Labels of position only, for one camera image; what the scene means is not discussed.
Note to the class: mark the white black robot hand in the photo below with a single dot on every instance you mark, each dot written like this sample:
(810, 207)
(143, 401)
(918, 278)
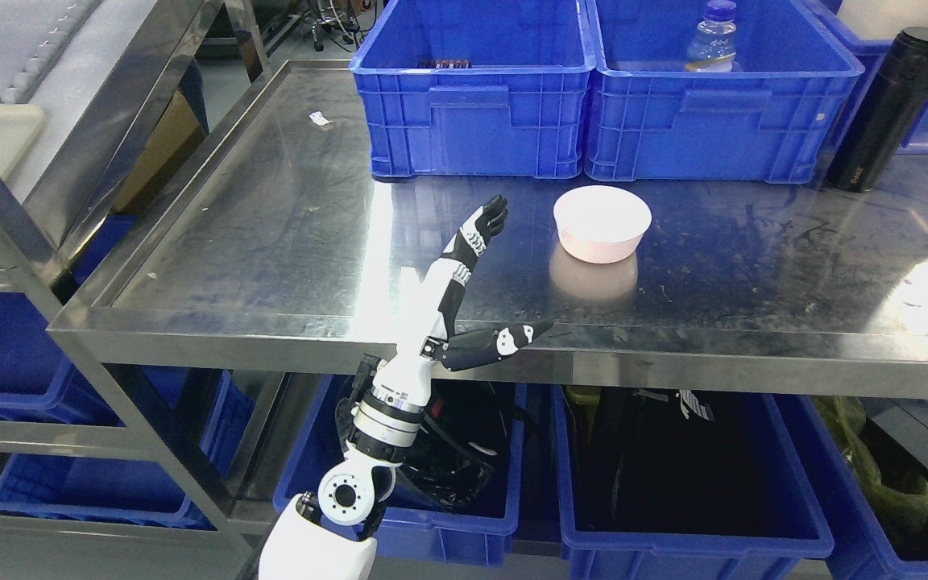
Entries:
(444, 289)

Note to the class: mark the pink ikea bowl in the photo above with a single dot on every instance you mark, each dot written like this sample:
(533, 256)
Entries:
(601, 224)

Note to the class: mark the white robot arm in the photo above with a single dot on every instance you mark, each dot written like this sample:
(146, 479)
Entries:
(329, 532)

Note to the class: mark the steel shelf rack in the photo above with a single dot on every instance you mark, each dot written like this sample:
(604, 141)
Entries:
(104, 72)

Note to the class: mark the black helmet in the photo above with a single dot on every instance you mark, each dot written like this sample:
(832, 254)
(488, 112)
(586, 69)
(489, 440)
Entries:
(461, 458)

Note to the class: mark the blue bin with helmet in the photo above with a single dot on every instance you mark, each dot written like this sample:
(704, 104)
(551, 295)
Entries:
(405, 533)

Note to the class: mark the steel table cart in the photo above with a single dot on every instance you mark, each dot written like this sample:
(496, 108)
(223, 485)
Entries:
(277, 251)

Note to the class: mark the black bag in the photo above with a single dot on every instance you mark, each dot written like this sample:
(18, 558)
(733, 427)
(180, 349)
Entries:
(659, 461)

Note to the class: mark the blue bin with black bag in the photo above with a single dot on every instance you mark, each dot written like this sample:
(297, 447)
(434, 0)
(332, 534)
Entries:
(796, 528)

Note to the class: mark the blue crate left on table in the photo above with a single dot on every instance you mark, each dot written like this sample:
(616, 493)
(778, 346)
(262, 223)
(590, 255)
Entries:
(476, 88)

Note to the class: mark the blue crate on table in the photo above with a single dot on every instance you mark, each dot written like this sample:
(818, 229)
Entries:
(476, 88)
(766, 120)

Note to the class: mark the white paper scrap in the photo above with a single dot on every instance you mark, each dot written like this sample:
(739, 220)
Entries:
(319, 119)

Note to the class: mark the blue crate right on table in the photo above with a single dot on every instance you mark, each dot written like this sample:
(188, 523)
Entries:
(766, 120)

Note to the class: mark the blue bin lower left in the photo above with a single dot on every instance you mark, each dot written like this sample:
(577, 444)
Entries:
(138, 492)

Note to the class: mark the clear water bottle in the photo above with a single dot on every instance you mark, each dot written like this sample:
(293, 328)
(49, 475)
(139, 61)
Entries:
(713, 46)

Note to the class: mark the yellow green plastic bag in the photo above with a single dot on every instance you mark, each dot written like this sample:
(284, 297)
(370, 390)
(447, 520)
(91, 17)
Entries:
(895, 489)

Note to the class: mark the black thermos flask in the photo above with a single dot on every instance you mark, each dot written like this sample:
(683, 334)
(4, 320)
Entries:
(888, 110)

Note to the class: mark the blue bin lower right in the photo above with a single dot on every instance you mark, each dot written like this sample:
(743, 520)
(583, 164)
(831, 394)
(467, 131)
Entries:
(862, 549)

